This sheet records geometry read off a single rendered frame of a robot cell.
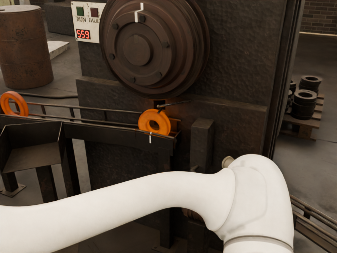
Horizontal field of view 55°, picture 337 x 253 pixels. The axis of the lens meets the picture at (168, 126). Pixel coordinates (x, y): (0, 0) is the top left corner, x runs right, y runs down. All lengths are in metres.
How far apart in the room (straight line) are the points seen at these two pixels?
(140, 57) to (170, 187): 0.84
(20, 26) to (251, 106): 3.12
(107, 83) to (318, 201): 1.56
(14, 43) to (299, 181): 3.23
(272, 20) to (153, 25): 0.45
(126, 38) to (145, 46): 0.09
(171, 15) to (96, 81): 0.61
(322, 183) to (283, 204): 2.05
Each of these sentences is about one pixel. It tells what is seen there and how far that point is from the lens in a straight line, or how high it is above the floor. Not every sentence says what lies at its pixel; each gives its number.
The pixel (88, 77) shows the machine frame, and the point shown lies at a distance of 1.75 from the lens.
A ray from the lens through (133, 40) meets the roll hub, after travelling 1.26.
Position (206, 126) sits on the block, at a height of 0.80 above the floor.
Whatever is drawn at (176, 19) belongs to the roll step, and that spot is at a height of 1.23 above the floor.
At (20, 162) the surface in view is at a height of 0.59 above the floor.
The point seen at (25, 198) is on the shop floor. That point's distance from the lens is 2.41.
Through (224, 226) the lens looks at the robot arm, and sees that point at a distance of 0.51.
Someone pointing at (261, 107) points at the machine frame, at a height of 0.87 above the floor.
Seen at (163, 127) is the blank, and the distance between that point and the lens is 1.47.
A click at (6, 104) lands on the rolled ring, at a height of 0.66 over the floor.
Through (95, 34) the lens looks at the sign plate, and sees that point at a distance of 1.63.
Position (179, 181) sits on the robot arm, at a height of 1.14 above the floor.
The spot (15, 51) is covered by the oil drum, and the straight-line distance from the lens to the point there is 4.13.
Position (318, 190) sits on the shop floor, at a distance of 2.49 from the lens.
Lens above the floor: 1.44
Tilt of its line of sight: 28 degrees down
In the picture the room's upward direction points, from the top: straight up
